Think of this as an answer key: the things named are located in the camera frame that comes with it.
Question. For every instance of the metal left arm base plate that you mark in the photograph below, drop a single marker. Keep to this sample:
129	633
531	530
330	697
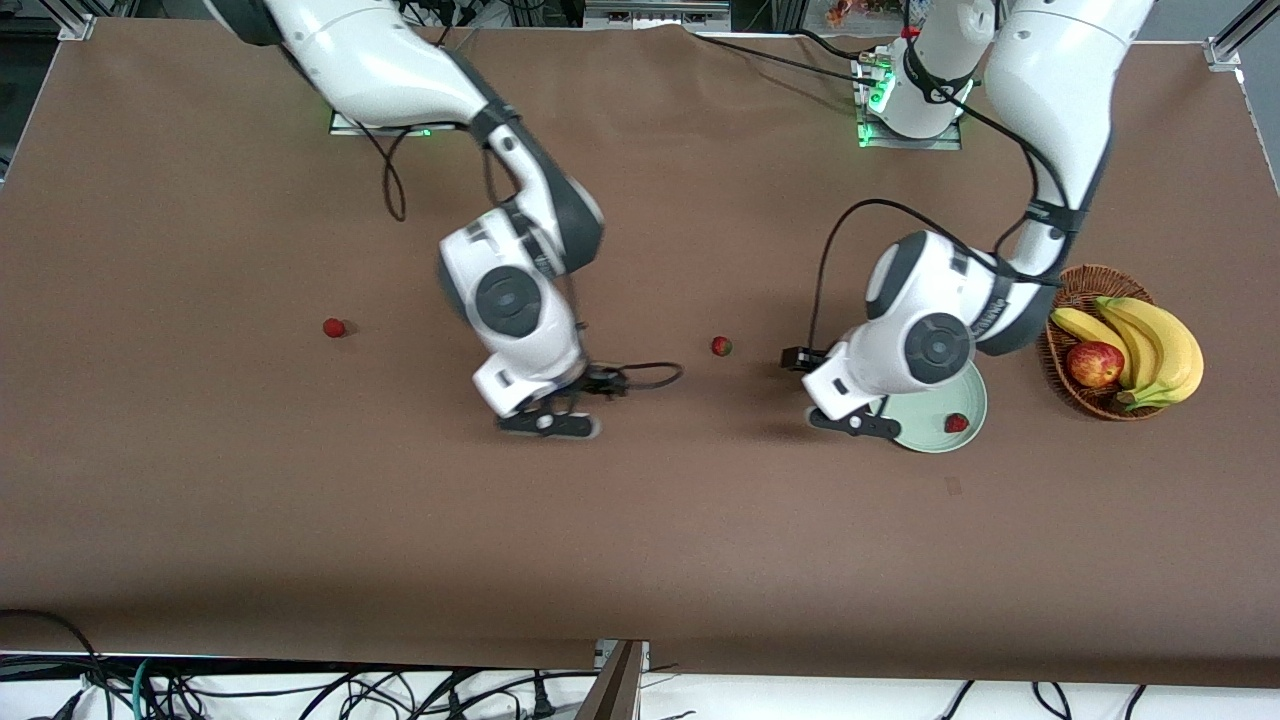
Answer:
910	143

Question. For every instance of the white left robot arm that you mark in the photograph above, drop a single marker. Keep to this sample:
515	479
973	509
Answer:
1060	80

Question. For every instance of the light green round plate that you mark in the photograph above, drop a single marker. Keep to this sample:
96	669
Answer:
925	428

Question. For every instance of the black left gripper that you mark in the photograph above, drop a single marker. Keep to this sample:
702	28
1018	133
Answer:
797	358

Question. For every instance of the red strawberry with green cap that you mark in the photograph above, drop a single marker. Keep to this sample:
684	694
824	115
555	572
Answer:
720	346

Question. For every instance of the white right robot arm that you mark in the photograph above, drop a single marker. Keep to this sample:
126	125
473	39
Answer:
380	60

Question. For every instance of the brown table cover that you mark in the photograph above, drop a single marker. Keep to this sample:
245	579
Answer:
640	550

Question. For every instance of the aluminium profile post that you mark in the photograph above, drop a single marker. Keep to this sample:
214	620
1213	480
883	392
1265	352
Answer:
615	690

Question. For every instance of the red apple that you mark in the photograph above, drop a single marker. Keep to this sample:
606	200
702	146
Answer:
1095	365

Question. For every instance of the brown wicker basket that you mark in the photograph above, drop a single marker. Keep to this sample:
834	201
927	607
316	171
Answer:
1095	402

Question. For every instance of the aluminium corner profile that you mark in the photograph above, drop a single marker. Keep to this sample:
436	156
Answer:
75	25
1235	40

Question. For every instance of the aluminium frame bar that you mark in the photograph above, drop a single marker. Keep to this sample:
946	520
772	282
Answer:
655	15

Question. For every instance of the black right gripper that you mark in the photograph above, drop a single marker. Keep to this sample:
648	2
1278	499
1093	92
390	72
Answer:
600	381

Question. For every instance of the yellow banana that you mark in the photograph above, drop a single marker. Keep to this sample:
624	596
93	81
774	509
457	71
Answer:
1085	328
1140	345
1180	360

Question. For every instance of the orange background object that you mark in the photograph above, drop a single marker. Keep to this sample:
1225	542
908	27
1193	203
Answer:
840	12

